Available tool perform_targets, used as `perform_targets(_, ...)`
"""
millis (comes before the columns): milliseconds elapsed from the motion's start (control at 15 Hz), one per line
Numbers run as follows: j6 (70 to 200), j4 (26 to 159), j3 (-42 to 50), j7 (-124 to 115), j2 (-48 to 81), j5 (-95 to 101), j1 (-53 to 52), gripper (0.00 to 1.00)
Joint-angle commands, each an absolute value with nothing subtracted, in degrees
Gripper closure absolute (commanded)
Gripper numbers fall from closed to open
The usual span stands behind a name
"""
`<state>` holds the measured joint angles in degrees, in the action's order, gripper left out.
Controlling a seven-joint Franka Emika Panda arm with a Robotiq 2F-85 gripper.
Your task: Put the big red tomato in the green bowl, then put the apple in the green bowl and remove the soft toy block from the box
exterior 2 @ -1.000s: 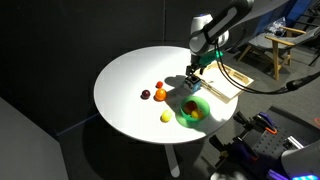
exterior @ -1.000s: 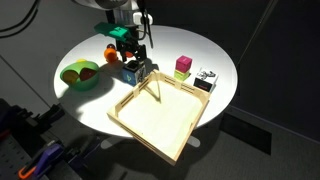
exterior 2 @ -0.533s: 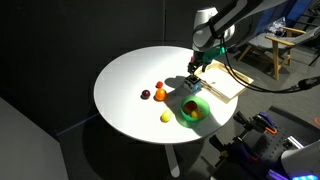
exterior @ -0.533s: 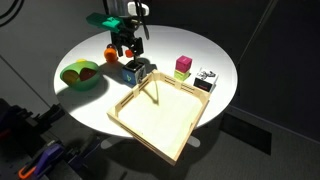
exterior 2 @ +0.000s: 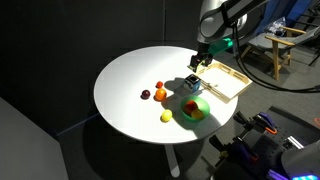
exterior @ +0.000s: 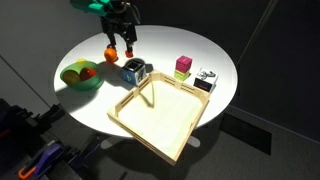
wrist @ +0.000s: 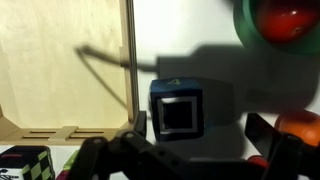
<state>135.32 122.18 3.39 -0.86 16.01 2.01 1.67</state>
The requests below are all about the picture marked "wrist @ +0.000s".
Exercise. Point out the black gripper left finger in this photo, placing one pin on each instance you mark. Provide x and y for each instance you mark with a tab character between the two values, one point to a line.
126	160

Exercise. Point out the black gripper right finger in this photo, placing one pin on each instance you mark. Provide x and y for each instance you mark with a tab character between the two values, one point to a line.
290	160

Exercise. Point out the blue cube black white square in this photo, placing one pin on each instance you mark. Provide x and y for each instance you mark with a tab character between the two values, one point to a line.
176	88

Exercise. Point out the big red tomato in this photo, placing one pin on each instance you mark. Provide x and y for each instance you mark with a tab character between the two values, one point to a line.
286	20

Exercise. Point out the small red tomato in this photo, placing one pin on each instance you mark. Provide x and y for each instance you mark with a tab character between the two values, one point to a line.
257	160

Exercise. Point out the green plastic bowl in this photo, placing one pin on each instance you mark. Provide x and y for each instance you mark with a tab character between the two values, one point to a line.
245	30

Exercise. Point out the orange fruit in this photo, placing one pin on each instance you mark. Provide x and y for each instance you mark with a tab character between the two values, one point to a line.
303	125

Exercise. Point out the lime green cube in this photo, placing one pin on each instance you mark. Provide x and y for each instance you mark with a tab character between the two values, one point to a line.
70	160

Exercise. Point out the pink cube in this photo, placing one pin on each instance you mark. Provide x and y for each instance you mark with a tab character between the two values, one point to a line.
62	175

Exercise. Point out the black white patterned cube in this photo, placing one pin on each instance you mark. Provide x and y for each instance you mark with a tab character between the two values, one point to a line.
26	163

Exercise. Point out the wooden tray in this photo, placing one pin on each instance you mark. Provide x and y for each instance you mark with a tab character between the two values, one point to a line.
50	66

